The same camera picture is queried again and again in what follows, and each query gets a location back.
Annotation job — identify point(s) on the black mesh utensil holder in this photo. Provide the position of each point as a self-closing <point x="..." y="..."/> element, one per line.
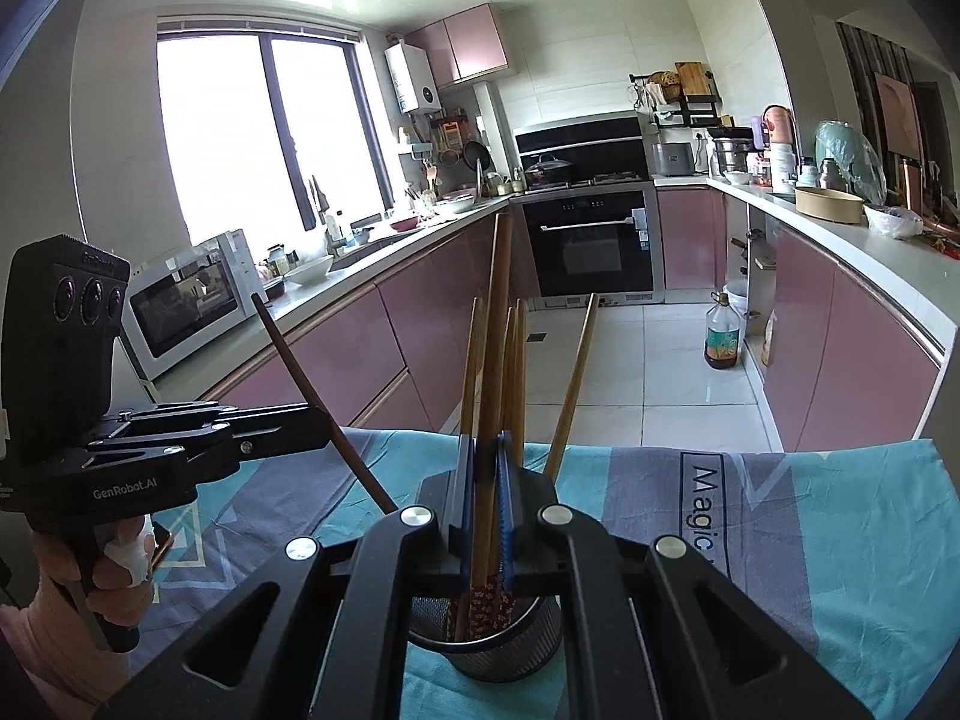
<point x="520" y="649"/>

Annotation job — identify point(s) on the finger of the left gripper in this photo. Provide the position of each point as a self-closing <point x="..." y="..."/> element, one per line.
<point x="185" y="416"/>
<point x="216" y="450"/>

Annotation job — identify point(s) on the pink thermos jug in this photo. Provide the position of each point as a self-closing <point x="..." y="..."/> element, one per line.
<point x="780" y="132"/>

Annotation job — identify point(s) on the black built-in oven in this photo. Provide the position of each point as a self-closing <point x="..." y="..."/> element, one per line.
<point x="602" y="239"/>

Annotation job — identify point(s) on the white microwave oven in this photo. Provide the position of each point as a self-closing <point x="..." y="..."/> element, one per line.
<point x="176" y="306"/>

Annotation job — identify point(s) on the pink upper wall cabinet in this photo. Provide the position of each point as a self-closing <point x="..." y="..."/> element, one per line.
<point x="463" y="47"/>

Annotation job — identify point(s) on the person's left hand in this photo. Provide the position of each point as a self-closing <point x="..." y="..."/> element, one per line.
<point x="122" y="583"/>

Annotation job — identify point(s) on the pink sleeve left forearm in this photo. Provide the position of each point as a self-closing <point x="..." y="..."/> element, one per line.
<point x="50" y="667"/>

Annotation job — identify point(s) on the light brown wooden chopstick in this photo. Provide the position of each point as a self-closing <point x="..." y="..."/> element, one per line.
<point x="484" y="549"/>

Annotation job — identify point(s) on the teal grey tablecloth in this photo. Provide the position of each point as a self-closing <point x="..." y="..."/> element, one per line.
<point x="854" y="553"/>

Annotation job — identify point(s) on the black range hood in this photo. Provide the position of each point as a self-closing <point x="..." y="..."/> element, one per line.
<point x="602" y="148"/>

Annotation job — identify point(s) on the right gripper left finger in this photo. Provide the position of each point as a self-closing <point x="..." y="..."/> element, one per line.
<point x="449" y="496"/>

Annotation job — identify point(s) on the cooking oil bottle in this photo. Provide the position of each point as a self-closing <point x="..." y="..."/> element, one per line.
<point x="723" y="337"/>

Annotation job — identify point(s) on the round bamboo steamer tray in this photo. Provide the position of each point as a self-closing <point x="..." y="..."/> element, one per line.
<point x="829" y="204"/>

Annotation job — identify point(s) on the black wall spice rack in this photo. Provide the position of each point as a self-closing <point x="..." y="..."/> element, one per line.
<point x="686" y="96"/>

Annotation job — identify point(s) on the short light bamboo chopstick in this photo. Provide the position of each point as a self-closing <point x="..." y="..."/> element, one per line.
<point x="478" y="314"/>

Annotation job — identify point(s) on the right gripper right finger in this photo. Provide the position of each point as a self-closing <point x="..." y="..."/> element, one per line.
<point x="520" y="494"/>

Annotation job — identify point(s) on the white bowl on counter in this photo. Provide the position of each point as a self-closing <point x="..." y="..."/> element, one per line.
<point x="311" y="272"/>

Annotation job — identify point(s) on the dark brown wooden chopstick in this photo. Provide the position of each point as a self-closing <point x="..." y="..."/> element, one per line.
<point x="343" y="446"/>

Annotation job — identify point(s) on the white water heater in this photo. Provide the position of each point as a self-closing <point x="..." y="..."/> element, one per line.
<point x="413" y="79"/>

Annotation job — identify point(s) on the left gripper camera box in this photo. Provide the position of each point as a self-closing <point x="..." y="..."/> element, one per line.
<point x="62" y="314"/>

